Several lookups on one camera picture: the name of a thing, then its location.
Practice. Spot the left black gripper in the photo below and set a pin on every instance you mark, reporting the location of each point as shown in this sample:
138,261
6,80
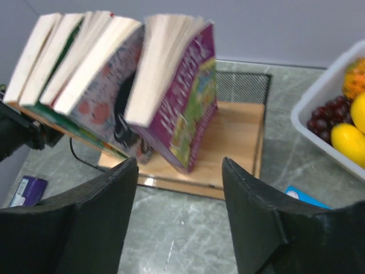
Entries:
18,129

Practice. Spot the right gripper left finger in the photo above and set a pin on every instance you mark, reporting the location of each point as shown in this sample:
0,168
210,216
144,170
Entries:
81,230

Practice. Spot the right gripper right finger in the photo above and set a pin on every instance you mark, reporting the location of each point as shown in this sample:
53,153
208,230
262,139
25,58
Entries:
275,233

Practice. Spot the green 104-Storey Treehouse book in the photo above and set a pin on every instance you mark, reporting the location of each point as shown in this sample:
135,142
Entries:
48,44

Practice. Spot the orange Treehouse book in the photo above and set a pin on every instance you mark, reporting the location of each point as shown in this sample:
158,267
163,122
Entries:
55,48

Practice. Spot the pink floral book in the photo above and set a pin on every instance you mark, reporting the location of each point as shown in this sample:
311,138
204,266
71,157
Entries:
120,44

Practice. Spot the red 13-Storey Treehouse book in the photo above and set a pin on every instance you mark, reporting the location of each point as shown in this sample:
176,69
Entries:
94,110

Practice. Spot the purple 117-Storey Treehouse book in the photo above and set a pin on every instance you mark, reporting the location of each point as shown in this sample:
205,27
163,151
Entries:
174,96

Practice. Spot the blue cartoon book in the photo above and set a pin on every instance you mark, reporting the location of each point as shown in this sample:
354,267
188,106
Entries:
304,197

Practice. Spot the dark blue book at left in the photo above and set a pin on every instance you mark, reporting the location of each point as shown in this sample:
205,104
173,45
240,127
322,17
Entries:
29,191

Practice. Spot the yellow lemon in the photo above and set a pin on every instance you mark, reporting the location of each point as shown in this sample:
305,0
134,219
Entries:
349,141

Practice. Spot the dark grape bunch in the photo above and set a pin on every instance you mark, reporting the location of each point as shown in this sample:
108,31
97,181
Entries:
325,117

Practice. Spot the white plastic fruit basket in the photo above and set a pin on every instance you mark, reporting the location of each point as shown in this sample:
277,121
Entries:
327,87

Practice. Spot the small pineapple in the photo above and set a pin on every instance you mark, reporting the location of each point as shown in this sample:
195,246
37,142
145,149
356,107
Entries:
353,83

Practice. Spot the wood and wire shelf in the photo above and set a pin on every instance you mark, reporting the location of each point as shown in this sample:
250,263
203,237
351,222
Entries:
237,131

